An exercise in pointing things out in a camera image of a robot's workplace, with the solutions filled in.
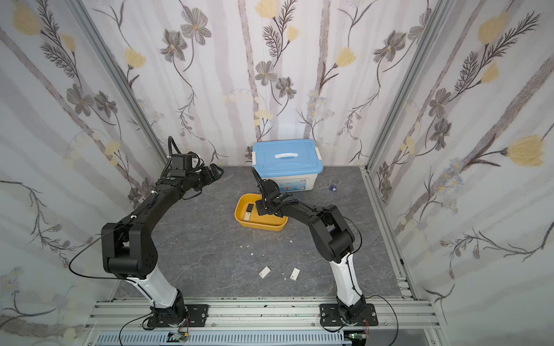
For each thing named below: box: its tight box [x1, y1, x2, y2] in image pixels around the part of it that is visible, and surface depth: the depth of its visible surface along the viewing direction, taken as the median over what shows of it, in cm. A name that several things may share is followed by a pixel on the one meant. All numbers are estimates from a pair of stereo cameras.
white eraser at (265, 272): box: [258, 265, 272, 279], surface depth 85 cm
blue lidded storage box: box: [252, 138, 324, 192], surface depth 104 cm
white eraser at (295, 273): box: [289, 267, 301, 281], surface depth 85 cm
